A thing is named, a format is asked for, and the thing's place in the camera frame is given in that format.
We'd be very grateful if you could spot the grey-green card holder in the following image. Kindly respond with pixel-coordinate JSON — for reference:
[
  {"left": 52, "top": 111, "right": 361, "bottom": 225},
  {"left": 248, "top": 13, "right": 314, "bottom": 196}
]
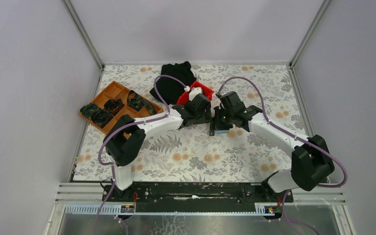
[{"left": 214, "top": 130, "right": 229, "bottom": 135}]

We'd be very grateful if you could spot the red plastic bin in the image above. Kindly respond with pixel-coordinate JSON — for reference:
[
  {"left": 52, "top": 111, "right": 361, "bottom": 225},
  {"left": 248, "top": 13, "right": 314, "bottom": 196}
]
[{"left": 177, "top": 81, "right": 214, "bottom": 104}]

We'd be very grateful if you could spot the wooden divided organizer tray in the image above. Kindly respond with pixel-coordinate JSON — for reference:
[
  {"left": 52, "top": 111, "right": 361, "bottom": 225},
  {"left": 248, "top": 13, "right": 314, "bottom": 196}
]
[{"left": 79, "top": 81, "right": 164, "bottom": 134}]

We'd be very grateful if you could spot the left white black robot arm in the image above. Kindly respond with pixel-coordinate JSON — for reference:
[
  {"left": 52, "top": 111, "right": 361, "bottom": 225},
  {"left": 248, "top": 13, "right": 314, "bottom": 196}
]
[{"left": 101, "top": 94, "right": 212, "bottom": 201}]

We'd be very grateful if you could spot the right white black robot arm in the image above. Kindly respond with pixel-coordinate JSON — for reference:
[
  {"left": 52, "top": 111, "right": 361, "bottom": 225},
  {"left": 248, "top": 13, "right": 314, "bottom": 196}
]
[{"left": 215, "top": 92, "right": 335, "bottom": 202}]

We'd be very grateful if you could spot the floral table mat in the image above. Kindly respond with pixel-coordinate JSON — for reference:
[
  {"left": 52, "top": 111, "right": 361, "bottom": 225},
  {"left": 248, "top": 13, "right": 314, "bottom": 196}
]
[{"left": 72, "top": 64, "right": 322, "bottom": 184}]

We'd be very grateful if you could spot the black cloth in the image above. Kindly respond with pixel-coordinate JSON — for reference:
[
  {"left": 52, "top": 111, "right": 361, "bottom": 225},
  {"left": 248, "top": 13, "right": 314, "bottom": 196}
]
[{"left": 156, "top": 61, "right": 197, "bottom": 105}]

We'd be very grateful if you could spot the rolled dark patterned tie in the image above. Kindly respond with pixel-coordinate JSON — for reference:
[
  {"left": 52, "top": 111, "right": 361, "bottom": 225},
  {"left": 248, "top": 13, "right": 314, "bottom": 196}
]
[{"left": 79, "top": 103, "right": 100, "bottom": 119}]

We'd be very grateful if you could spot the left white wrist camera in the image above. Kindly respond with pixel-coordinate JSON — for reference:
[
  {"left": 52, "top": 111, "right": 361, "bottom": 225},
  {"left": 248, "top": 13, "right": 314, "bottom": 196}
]
[{"left": 184, "top": 86, "right": 203, "bottom": 102}]

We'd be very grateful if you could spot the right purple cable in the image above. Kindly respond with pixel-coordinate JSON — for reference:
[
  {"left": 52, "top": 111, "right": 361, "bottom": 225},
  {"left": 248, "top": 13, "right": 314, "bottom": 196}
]
[{"left": 216, "top": 76, "right": 349, "bottom": 234}]

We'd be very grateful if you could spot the purple cable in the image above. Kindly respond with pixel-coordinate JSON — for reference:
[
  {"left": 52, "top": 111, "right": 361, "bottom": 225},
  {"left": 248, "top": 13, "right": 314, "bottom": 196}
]
[
  {"left": 92, "top": 74, "right": 190, "bottom": 235},
  {"left": 216, "top": 76, "right": 349, "bottom": 234}
]

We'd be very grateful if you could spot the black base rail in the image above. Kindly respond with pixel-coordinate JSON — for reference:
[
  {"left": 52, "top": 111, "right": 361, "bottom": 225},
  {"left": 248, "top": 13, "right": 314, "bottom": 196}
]
[{"left": 102, "top": 182, "right": 294, "bottom": 213}]

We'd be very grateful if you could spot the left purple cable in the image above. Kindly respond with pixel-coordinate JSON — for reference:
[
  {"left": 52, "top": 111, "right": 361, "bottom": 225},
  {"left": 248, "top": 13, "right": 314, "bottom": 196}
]
[{"left": 92, "top": 74, "right": 190, "bottom": 235}]

